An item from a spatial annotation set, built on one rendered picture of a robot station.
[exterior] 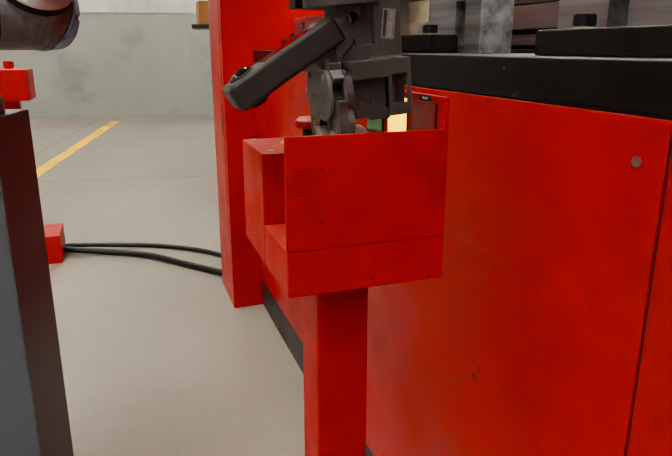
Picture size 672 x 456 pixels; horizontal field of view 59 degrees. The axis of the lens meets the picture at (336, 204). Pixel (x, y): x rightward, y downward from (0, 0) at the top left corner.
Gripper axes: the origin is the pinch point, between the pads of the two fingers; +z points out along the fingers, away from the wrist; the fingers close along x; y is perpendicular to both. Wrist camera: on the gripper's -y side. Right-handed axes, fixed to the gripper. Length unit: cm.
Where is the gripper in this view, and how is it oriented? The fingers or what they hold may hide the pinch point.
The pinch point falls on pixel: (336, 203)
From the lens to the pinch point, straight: 59.5
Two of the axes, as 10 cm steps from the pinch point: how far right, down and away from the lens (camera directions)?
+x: -3.3, -2.4, 9.1
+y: 9.4, -1.6, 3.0
